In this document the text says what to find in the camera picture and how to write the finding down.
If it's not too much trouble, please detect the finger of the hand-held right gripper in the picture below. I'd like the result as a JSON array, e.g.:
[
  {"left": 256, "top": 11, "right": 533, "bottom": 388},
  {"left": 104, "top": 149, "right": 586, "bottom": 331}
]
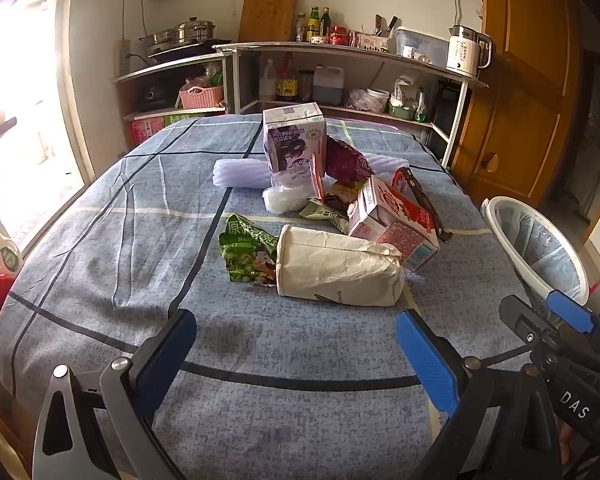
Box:
[
  {"left": 498, "top": 295, "right": 561, "bottom": 361},
  {"left": 546, "top": 289, "right": 600, "bottom": 361}
]

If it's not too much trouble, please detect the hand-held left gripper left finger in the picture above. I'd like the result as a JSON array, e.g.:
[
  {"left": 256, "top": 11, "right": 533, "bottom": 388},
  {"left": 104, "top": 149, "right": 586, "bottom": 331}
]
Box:
[{"left": 32, "top": 308, "right": 198, "bottom": 480}]

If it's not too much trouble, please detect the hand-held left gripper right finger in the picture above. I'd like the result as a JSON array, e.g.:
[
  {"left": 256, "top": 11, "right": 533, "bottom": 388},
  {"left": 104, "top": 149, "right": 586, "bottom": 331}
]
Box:
[{"left": 396, "top": 309, "right": 563, "bottom": 480}]

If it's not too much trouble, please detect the white round bin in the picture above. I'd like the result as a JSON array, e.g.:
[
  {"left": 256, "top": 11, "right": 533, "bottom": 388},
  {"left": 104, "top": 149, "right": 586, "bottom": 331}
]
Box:
[{"left": 481, "top": 196, "right": 592, "bottom": 307}]

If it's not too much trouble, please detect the translucent bin liner bag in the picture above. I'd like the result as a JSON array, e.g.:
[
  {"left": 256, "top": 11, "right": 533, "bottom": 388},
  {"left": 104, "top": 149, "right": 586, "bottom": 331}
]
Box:
[{"left": 495, "top": 200, "right": 583, "bottom": 296}]

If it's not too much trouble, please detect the green snack packet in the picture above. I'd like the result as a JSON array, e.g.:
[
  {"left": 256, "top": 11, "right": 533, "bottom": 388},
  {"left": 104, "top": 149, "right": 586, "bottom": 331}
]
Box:
[{"left": 218, "top": 213, "right": 281, "bottom": 287}]

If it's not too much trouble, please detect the beige paper bag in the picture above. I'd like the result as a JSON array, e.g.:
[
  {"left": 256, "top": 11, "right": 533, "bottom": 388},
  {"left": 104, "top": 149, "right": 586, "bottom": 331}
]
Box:
[{"left": 276, "top": 224, "right": 405, "bottom": 309}]

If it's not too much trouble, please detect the red white milk carton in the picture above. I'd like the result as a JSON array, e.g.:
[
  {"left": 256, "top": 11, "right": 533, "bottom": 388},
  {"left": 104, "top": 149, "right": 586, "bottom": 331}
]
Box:
[{"left": 348, "top": 175, "right": 440, "bottom": 272}]

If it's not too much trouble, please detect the brown chocolate bar wrapper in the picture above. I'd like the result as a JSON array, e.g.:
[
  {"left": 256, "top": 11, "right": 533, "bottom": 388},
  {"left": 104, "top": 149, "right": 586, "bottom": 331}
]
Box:
[{"left": 402, "top": 167, "right": 454, "bottom": 244}]

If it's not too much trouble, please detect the red orange snack packet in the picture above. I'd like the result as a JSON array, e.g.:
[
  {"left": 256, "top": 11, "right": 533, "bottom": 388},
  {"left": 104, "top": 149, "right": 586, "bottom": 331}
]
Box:
[{"left": 391, "top": 167, "right": 415, "bottom": 196}]

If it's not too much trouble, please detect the small lavender foam net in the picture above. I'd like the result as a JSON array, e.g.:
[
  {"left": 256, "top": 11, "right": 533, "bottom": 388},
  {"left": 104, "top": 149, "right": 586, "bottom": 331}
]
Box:
[{"left": 213, "top": 158, "right": 276, "bottom": 190}]

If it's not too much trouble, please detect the maroon snack packet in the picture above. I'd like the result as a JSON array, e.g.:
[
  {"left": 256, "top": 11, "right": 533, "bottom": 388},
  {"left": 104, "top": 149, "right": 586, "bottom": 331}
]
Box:
[{"left": 325, "top": 136, "right": 376, "bottom": 186}]

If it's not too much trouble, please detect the clear plastic wrapper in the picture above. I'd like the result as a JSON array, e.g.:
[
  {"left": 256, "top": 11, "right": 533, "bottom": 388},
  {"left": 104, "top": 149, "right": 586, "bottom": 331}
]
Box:
[{"left": 271, "top": 155, "right": 326, "bottom": 201}]

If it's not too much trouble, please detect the purple milk carton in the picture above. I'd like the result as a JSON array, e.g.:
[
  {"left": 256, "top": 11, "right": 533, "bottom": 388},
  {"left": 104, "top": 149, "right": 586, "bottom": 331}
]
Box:
[{"left": 263, "top": 102, "right": 327, "bottom": 175}]

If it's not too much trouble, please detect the white green spray bottle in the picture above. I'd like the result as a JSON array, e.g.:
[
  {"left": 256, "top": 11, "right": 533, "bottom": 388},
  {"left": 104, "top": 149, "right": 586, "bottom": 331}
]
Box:
[{"left": 0, "top": 228, "right": 25, "bottom": 275}]

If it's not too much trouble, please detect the pink cardboard box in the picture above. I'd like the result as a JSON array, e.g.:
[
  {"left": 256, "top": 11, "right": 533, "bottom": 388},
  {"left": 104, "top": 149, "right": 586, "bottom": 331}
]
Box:
[{"left": 130, "top": 116, "right": 167, "bottom": 147}]

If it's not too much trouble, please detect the wooden door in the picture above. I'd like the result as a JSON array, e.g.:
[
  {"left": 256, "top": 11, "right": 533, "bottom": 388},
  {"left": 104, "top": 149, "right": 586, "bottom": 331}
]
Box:
[{"left": 451, "top": 0, "right": 583, "bottom": 209}]

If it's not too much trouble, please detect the green cardboard box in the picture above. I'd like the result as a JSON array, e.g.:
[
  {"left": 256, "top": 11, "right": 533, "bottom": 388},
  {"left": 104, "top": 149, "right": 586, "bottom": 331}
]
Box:
[{"left": 164, "top": 112, "right": 206, "bottom": 128}]

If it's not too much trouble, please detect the white food bag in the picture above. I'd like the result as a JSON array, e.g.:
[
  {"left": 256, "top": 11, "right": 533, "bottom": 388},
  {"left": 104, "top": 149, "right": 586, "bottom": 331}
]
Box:
[{"left": 391, "top": 75, "right": 426, "bottom": 111}]

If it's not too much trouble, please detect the pink woven basket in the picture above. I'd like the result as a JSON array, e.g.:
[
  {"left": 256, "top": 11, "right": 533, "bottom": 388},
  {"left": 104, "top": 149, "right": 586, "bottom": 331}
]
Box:
[{"left": 179, "top": 85, "right": 225, "bottom": 110}]

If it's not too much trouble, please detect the white plastic tub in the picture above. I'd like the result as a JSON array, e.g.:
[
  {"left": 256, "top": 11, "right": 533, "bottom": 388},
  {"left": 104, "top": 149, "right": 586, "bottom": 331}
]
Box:
[{"left": 365, "top": 88, "right": 391, "bottom": 113}]

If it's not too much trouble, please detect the crumpled clear plastic bag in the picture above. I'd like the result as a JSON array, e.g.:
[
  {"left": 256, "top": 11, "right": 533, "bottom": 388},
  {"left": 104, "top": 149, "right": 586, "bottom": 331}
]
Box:
[{"left": 347, "top": 89, "right": 376, "bottom": 111}]

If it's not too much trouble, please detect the white electric kettle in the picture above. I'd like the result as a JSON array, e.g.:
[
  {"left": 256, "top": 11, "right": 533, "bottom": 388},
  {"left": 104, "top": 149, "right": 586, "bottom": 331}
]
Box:
[{"left": 446, "top": 25, "right": 494, "bottom": 79}]

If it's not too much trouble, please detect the white plastic bottle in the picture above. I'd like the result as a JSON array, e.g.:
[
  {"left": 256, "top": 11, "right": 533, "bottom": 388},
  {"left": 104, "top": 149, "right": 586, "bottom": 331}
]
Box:
[{"left": 258, "top": 58, "right": 279, "bottom": 102}]

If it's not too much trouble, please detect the plastic jug of dark liquid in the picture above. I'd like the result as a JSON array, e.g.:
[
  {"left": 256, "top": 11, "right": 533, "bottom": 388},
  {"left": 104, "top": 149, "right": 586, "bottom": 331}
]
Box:
[{"left": 312, "top": 65, "right": 346, "bottom": 106}]

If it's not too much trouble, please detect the small side shelf table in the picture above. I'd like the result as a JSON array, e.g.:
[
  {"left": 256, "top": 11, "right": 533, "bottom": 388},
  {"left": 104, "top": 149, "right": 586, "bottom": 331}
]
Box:
[{"left": 112, "top": 51, "right": 233, "bottom": 153}]

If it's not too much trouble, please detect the clear plastic storage box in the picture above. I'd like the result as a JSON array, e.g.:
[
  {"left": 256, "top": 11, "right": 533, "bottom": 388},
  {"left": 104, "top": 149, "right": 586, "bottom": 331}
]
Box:
[{"left": 395, "top": 26, "right": 451, "bottom": 67}]

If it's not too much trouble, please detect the soy sauce bottle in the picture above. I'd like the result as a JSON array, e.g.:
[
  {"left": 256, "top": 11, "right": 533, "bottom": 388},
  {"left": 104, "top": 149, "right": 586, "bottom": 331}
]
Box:
[{"left": 277, "top": 52, "right": 301, "bottom": 102}]

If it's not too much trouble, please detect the white power strip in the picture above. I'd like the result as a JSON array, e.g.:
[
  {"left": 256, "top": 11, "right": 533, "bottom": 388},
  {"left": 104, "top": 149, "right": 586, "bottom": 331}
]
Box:
[{"left": 117, "top": 38, "right": 132, "bottom": 79}]

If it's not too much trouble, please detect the black induction cooker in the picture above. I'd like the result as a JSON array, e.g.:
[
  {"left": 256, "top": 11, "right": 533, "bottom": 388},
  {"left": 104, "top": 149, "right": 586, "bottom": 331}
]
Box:
[{"left": 146, "top": 39, "right": 233, "bottom": 64}]

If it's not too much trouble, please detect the pink knife holder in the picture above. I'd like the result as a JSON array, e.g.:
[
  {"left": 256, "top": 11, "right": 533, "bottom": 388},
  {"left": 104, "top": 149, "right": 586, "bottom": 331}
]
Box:
[{"left": 356, "top": 32, "right": 392, "bottom": 54}]

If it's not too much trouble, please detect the steel pan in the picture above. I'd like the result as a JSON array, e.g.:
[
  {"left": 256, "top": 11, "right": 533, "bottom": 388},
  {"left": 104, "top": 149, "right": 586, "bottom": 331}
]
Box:
[{"left": 139, "top": 29, "right": 178, "bottom": 47}]

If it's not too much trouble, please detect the steel steamer pot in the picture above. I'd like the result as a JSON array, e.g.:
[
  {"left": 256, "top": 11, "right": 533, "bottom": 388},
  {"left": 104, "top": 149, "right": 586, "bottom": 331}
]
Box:
[{"left": 174, "top": 17, "right": 217, "bottom": 44}]

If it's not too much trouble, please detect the white shelf unit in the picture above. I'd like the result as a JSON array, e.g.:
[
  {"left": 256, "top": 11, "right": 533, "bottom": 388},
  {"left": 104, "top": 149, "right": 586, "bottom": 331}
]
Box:
[{"left": 214, "top": 41, "right": 490, "bottom": 170}]

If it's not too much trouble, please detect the wooden cutting board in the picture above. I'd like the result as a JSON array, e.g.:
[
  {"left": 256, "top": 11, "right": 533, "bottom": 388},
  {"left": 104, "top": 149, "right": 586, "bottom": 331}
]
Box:
[{"left": 238, "top": 0, "right": 300, "bottom": 44}]

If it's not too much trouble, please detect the window with white frame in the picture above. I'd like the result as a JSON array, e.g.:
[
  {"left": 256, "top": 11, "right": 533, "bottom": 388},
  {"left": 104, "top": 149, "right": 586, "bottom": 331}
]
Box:
[{"left": 0, "top": 0, "right": 98, "bottom": 266}]

